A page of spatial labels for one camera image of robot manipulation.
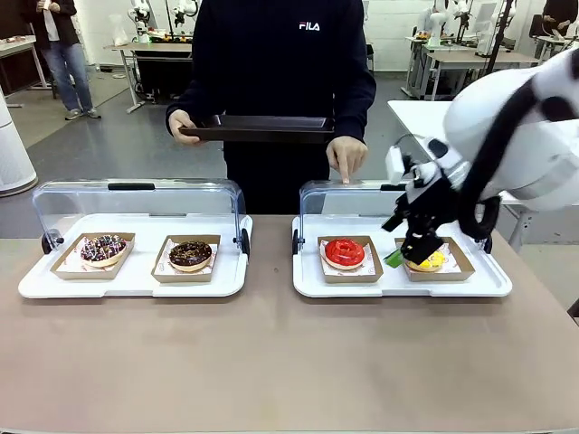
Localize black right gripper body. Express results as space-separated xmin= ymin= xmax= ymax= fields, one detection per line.
xmin=395 ymin=174 xmax=453 ymax=237

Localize red glazed donut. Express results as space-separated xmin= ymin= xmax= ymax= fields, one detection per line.
xmin=323 ymin=238 xmax=367 ymax=273
xmin=316 ymin=234 xmax=385 ymax=285

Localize dark brown serving tray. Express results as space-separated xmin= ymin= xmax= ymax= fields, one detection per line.
xmin=177 ymin=114 xmax=337 ymax=146

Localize chocolate donut colourful sprinkles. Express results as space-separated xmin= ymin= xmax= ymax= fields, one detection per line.
xmin=80 ymin=232 xmax=129 ymax=269

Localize person's right forearm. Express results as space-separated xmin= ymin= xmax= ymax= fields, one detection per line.
xmin=165 ymin=80 xmax=203 ymax=137

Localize person's left forearm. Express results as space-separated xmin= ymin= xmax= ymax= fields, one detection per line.
xmin=333 ymin=76 xmax=377 ymax=142

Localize yellow sprinkled donut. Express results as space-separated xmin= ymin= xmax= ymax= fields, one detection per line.
xmin=403 ymin=250 xmax=447 ymax=274

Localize yellow donut in box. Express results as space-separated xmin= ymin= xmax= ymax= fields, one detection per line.
xmin=394 ymin=236 xmax=477 ymax=283

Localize person in navy sweater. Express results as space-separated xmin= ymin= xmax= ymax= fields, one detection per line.
xmin=165 ymin=0 xmax=377 ymax=216

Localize chocolate donut gold sprinkles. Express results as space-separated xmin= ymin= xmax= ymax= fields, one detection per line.
xmin=167 ymin=240 xmax=214 ymax=274

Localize chocolate donut in box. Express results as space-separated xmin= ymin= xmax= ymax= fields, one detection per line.
xmin=150 ymin=233 xmax=223 ymax=285

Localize person's left hand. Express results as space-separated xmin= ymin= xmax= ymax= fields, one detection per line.
xmin=325 ymin=135 xmax=369 ymax=185

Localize person's right hand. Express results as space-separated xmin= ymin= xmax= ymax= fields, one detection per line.
xmin=173 ymin=109 xmax=210 ymax=146

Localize white printed paper liner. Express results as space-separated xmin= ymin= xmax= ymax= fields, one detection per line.
xmin=58 ymin=237 xmax=132 ymax=274
xmin=155 ymin=238 xmax=220 ymax=276
xmin=318 ymin=239 xmax=378 ymax=277
xmin=397 ymin=241 xmax=462 ymax=275

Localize clear display lid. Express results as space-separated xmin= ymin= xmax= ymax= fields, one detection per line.
xmin=32 ymin=178 xmax=252 ymax=261
xmin=292 ymin=178 xmax=500 ymax=257

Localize white display tray base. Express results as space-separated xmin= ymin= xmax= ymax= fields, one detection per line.
xmin=17 ymin=212 xmax=254 ymax=300
xmin=291 ymin=212 xmax=514 ymax=300

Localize white side table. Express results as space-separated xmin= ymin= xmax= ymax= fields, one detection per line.
xmin=386 ymin=99 xmax=579 ymax=254

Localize grey top background table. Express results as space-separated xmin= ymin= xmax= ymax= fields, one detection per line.
xmin=420 ymin=49 xmax=540 ymax=101

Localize black tripod stand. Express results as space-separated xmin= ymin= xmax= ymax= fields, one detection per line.
xmin=486 ymin=0 xmax=517 ymax=73

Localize background worker dark clothes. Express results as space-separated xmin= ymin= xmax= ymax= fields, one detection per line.
xmin=541 ymin=0 xmax=579 ymax=36

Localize wooden top background desk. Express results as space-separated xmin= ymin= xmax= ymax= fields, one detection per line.
xmin=103 ymin=41 xmax=195 ymax=115

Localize white plastic bag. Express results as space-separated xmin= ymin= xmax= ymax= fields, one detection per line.
xmin=109 ymin=14 xmax=131 ymax=47

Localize bystander in blue jeans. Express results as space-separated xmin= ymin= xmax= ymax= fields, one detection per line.
xmin=20 ymin=0 xmax=102 ymax=121

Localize white cylindrical air purifier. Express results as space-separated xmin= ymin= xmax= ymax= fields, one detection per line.
xmin=0 ymin=88 xmax=39 ymax=198

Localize white top background desk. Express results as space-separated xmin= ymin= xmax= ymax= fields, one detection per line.
xmin=0 ymin=34 xmax=54 ymax=109

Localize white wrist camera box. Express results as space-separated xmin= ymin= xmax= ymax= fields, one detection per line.
xmin=384 ymin=145 xmax=415 ymax=184

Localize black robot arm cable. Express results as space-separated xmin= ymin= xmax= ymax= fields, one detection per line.
xmin=456 ymin=76 xmax=540 ymax=241

